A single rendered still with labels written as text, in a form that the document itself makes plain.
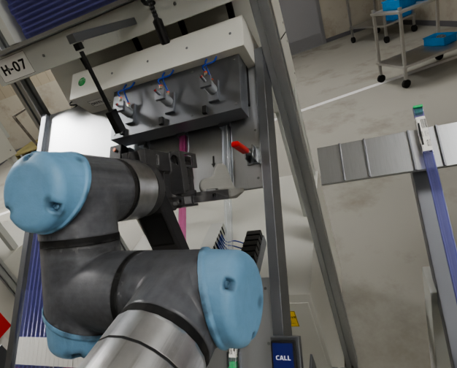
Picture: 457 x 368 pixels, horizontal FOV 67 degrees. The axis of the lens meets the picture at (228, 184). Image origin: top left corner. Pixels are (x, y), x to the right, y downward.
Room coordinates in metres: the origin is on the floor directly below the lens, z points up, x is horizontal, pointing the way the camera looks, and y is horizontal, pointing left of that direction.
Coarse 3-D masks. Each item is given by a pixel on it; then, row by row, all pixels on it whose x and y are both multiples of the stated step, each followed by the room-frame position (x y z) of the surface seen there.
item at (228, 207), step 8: (224, 128) 0.74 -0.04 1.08; (224, 136) 0.73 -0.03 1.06; (224, 144) 0.72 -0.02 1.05; (224, 152) 0.71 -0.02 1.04; (224, 160) 0.69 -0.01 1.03; (224, 200) 0.64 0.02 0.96; (224, 208) 0.62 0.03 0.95; (224, 216) 0.61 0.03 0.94; (232, 224) 0.60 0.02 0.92; (232, 232) 0.59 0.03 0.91; (232, 240) 0.58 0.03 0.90; (232, 248) 0.57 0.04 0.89; (232, 360) 0.43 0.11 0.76
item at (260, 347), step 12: (264, 288) 0.49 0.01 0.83; (264, 300) 0.48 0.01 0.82; (264, 312) 0.47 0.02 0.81; (264, 324) 0.45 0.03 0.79; (264, 336) 0.44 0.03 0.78; (216, 348) 0.46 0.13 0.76; (240, 348) 0.44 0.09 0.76; (252, 348) 0.44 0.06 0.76; (264, 348) 0.43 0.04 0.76; (216, 360) 0.45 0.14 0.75; (240, 360) 0.43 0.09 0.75; (252, 360) 0.42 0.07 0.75; (264, 360) 0.41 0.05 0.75
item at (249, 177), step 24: (72, 120) 1.04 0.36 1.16; (96, 120) 0.99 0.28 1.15; (240, 120) 0.75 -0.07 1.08; (48, 144) 1.04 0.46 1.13; (72, 144) 0.99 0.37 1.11; (96, 144) 0.94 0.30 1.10; (168, 144) 0.81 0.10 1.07; (192, 144) 0.78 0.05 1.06; (216, 144) 0.74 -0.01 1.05; (240, 168) 0.67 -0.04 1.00
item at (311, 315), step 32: (256, 192) 1.24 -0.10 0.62; (288, 192) 1.15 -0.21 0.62; (320, 192) 1.17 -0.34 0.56; (192, 224) 1.18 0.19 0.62; (224, 224) 1.09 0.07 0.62; (256, 224) 1.02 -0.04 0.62; (288, 224) 0.95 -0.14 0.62; (288, 256) 0.80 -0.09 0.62; (288, 288) 0.68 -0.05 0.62; (320, 288) 0.76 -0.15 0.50; (320, 320) 0.66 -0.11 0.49; (320, 352) 0.65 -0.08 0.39
